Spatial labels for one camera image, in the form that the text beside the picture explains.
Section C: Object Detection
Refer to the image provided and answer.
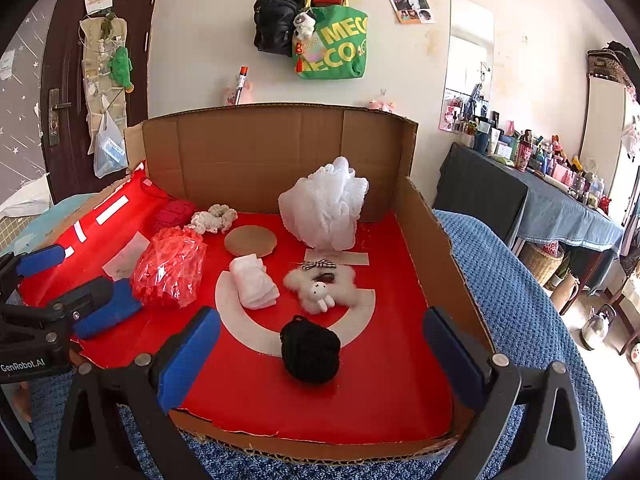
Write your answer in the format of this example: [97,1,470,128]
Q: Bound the blue sponge cloth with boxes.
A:
[74,280,142,339]

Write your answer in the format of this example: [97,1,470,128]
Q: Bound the white pad packet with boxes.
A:
[102,232,150,282]

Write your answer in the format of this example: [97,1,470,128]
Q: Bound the red mesh scrubber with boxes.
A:
[129,226,207,310]

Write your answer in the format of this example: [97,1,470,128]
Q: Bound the red crochet ball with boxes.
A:
[154,200,196,232]

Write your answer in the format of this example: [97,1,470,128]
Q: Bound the white towel packet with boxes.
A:
[229,254,280,310]

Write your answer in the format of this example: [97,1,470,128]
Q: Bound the round tan sponge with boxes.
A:
[224,226,277,258]

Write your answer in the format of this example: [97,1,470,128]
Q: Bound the black fuzzy pompom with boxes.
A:
[280,315,341,385]

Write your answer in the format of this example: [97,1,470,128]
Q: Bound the white fluffy bunny plush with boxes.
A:
[283,259,360,315]

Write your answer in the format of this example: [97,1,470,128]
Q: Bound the white mesh bath pouf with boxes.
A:
[278,156,369,252]

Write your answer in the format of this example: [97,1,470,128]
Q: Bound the blue knitted blanket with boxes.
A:
[29,210,614,479]

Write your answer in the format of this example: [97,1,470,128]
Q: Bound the white plastic bag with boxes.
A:
[93,112,128,179]

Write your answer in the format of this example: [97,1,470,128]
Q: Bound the green plush toy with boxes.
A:
[108,47,134,93]

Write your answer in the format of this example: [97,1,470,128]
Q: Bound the beige hanging organizer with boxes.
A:
[79,16,127,155]

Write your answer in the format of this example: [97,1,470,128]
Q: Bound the table with blue cloth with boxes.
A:
[433,144,624,254]

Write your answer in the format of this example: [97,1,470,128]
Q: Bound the cardboard box red lining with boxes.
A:
[18,104,492,462]

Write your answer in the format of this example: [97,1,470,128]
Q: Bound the dark brown door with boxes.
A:
[40,0,155,203]

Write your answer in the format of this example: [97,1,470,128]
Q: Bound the white wardrobe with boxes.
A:
[579,76,639,205]

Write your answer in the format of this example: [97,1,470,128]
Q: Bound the black backpack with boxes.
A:
[253,0,305,58]

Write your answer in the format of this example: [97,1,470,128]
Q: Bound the pink plush toy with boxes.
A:
[368,100,394,113]

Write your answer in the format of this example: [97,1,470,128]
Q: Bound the green tote bag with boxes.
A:
[293,4,369,80]

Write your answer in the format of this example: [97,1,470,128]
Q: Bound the mop handle orange tip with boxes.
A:
[233,66,248,105]

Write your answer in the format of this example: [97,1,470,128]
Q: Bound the wall mirror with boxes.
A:
[439,0,495,132]

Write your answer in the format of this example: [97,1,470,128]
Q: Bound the small white plush keychain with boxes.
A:
[293,12,316,42]

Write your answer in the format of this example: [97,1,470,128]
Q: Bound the photo on wall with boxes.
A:
[390,0,435,25]

